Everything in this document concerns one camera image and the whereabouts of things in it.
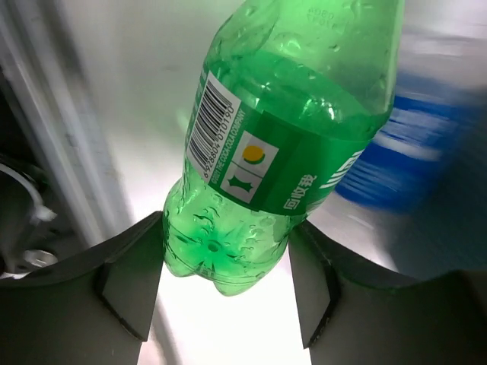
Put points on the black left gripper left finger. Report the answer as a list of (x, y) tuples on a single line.
[(92, 308)]

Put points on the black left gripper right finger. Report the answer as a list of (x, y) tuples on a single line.
[(354, 311)]

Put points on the green plastic soda bottle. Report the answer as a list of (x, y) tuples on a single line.
[(289, 96)]

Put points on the clear bottle blue Pocari label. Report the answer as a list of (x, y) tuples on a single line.
[(439, 85)]

